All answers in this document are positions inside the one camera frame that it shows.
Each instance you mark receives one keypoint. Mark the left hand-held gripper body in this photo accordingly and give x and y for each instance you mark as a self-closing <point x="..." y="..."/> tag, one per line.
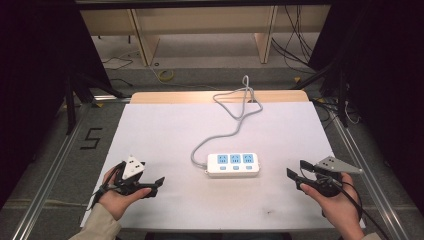
<point x="132" y="169"/>

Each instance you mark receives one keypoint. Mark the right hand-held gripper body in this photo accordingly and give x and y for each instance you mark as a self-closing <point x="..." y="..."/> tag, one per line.
<point x="333" y="165"/>

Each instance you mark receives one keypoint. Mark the person's left hand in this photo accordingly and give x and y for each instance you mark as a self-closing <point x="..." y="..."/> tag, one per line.
<point x="115" y="201"/>

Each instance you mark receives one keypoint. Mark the person's right hand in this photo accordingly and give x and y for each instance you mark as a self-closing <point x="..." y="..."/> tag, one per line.
<point x="341" y="208"/>

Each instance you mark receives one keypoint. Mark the white table mat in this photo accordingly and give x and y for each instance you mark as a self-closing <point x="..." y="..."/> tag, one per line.
<point x="160" y="140"/>

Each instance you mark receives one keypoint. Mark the white power strip blue sockets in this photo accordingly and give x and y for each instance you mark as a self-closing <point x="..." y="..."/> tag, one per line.
<point x="233" y="168"/>

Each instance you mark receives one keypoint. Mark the black metal stand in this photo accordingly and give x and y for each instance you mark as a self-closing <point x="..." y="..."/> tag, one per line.
<point x="341" y="96"/>
<point x="71" y="103"/>

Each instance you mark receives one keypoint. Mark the black curtain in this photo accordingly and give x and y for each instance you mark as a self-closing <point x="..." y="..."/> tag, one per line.
<point x="30" y="83"/>
<point x="386" y="83"/>

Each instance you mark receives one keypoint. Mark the light wooden shelf unit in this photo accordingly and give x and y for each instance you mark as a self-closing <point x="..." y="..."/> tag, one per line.
<point x="206" y="18"/>

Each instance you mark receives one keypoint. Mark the aluminium floor rail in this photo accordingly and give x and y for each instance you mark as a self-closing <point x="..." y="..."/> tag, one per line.
<point x="370" y="173"/>
<point x="50" y="170"/>

